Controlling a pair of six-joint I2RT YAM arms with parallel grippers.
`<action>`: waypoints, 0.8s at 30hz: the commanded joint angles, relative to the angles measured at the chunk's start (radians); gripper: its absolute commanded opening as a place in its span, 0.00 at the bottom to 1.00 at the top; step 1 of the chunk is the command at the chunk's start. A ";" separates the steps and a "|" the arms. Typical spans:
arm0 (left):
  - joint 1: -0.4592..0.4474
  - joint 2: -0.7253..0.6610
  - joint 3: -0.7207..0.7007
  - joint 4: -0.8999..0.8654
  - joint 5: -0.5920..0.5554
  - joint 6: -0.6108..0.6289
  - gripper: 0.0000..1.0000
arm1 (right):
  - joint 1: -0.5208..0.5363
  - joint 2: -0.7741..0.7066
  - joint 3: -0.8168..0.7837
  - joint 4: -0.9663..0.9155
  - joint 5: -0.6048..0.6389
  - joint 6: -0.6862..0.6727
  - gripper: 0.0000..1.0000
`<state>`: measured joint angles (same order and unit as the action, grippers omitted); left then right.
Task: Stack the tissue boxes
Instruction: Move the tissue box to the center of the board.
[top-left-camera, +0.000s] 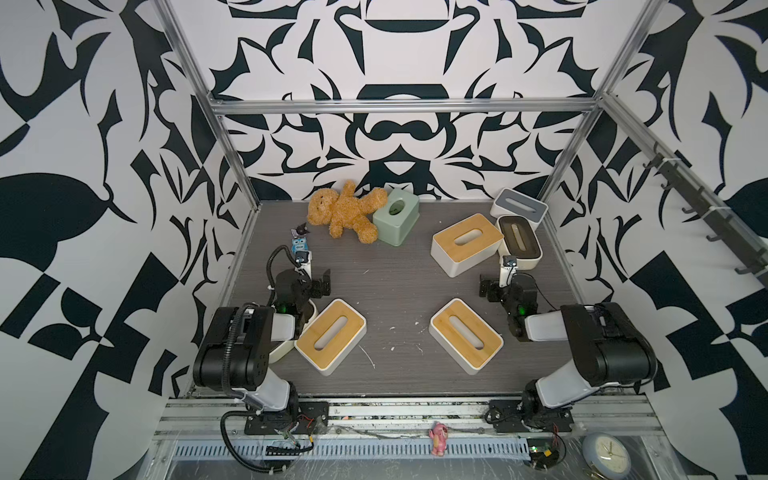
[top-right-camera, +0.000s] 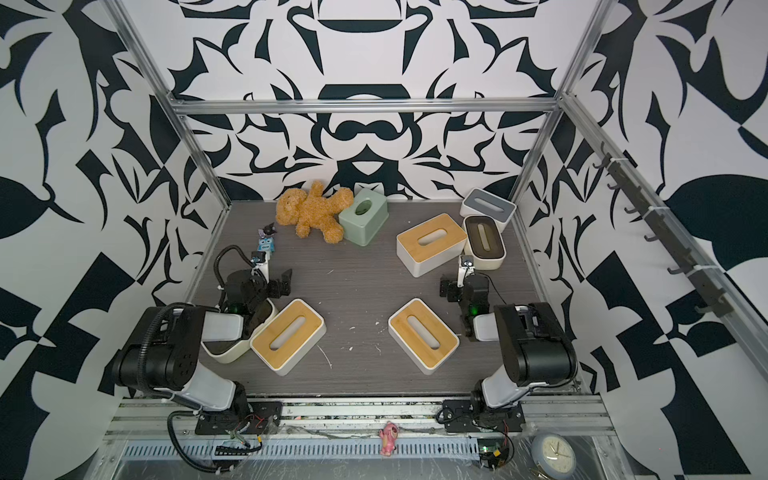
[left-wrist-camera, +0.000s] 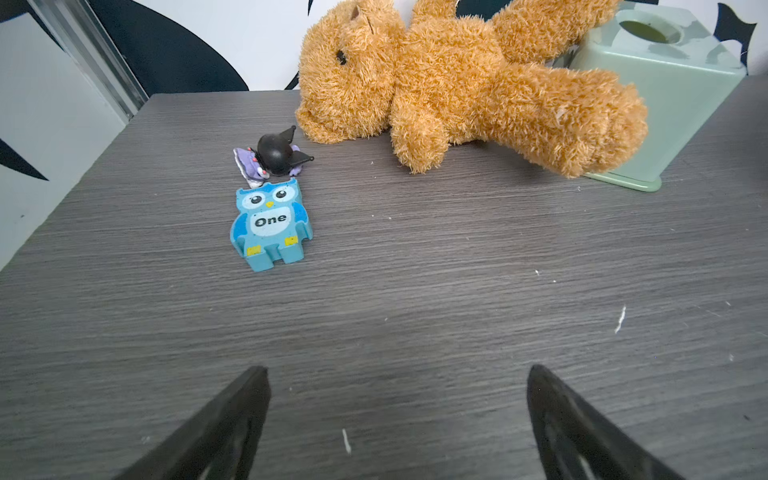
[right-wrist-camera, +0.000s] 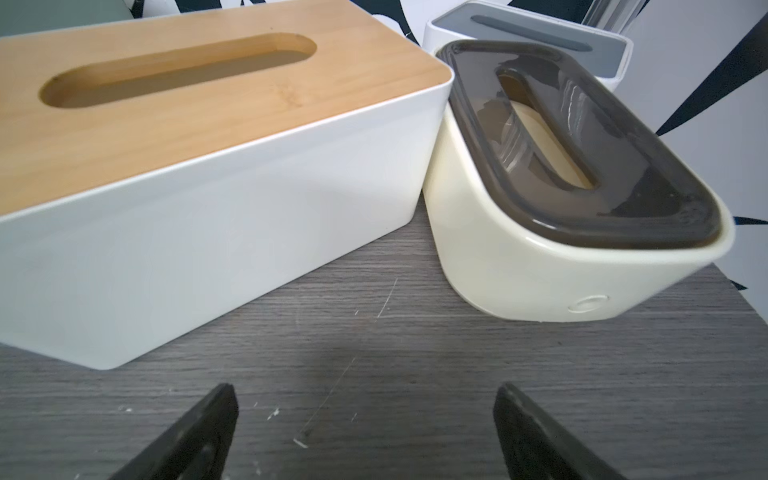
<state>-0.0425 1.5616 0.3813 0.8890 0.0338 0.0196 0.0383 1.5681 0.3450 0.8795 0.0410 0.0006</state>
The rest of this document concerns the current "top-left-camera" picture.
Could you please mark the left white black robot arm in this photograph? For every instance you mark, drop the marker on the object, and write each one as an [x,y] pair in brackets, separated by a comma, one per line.
[234,356]

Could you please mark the grey lid white tissue box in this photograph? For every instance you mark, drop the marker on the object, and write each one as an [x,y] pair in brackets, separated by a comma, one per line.
[511,202]

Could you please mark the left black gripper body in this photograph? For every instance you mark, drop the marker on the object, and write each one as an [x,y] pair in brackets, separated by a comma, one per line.
[301,241]

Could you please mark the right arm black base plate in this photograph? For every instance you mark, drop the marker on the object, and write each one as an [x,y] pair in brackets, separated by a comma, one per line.
[512,416]

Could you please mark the grey slotted cable duct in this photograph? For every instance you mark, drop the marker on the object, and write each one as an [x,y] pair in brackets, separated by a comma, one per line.
[507,448]

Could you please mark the cream dark-lid tissue box left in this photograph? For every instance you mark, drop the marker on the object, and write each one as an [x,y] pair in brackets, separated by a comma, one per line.
[281,349]

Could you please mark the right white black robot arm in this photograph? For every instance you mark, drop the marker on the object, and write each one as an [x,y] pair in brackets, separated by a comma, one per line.
[607,350]

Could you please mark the wrist white camera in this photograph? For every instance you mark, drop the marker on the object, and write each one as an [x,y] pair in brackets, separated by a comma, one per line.
[303,260]
[508,268]

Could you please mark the round white clock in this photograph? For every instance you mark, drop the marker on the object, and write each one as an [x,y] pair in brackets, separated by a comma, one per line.
[607,456]

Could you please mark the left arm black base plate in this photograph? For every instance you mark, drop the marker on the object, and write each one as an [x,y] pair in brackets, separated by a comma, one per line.
[303,418]

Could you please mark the green tissue box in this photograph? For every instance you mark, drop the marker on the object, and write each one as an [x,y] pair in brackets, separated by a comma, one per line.
[396,219]

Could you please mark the grey wall hook rail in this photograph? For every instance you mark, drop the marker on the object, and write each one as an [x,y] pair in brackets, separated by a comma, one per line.
[725,225]

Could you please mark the aluminium frame rail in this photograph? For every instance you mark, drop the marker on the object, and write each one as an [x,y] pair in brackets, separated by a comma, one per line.
[475,105]

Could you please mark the cream dark-lid tissue box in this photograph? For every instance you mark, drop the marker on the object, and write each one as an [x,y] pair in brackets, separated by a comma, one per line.
[519,241]
[281,349]

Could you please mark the small dark purple toy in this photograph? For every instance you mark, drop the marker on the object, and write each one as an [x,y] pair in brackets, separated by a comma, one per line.
[300,231]

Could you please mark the white bamboo tissue box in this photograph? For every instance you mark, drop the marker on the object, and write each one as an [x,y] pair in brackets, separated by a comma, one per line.
[329,339]
[465,336]
[465,244]

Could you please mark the cream dark-lid tissue box right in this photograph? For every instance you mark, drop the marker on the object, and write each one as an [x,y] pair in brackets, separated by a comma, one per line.
[519,241]

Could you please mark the small green circuit board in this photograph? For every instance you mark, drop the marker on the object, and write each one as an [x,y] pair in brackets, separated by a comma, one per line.
[543,456]

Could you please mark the blue robot toy figure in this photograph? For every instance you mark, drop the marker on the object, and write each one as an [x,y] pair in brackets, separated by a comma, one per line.
[299,243]

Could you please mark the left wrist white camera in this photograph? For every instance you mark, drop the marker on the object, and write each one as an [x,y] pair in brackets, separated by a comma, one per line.
[303,260]

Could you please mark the brown teddy bear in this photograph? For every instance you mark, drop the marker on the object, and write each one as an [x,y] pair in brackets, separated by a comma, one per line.
[342,210]

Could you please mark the pink toy figure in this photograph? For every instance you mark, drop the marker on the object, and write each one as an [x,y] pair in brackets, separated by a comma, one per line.
[438,434]

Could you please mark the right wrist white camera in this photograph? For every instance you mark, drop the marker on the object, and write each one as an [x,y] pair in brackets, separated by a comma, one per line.
[508,268]

